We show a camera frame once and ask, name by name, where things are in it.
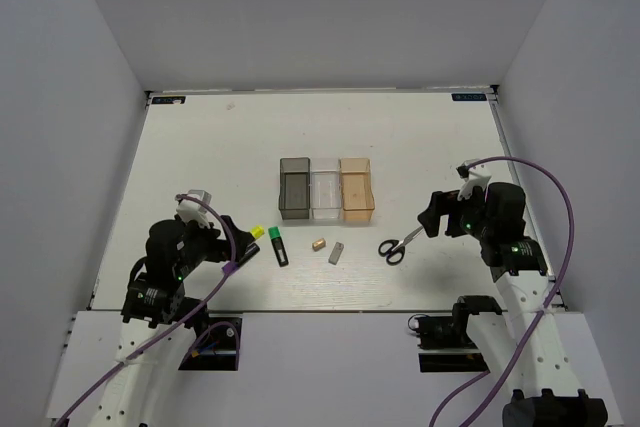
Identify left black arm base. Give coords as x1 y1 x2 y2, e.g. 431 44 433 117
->
179 316 243 372

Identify green cap highlighter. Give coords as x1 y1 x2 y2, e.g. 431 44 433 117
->
268 226 289 267

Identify yellow cap highlighter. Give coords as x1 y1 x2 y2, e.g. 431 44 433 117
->
250 225 265 240

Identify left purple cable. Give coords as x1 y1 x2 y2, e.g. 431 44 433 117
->
52 194 242 427

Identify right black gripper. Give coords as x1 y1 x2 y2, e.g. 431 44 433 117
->
417 183 494 240

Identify grey eraser block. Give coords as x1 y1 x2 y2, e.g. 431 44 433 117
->
328 242 344 265

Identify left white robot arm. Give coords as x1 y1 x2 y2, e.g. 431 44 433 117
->
90 213 264 426

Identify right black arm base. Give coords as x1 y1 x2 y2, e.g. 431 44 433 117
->
407 295 503 373

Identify right blue corner label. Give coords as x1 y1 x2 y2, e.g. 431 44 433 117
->
451 92 487 102

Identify orange plastic bin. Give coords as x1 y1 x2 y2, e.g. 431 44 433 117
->
340 158 375 224

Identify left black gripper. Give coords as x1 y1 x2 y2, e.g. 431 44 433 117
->
175 214 252 277

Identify black handled scissors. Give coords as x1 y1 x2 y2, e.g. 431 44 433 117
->
378 226 424 266

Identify blue corner label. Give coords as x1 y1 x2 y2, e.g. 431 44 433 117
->
451 92 487 102
151 96 186 105

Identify purple cap highlighter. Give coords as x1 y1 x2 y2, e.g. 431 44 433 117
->
222 245 260 275

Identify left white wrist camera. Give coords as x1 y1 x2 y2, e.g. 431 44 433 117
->
176 189 211 229

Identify clear plastic bin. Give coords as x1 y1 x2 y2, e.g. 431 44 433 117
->
310 158 342 221

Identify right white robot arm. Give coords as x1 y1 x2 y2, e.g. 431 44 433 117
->
418 182 608 426

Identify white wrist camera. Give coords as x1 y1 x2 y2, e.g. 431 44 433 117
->
176 189 211 229
456 159 492 201

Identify tan eraser block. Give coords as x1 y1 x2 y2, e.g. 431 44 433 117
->
312 238 326 252

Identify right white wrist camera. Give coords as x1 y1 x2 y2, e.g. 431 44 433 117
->
456 159 492 201

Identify dark grey plastic bin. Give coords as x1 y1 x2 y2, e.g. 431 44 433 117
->
278 157 311 220

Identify left blue corner label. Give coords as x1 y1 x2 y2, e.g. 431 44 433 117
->
151 96 186 105

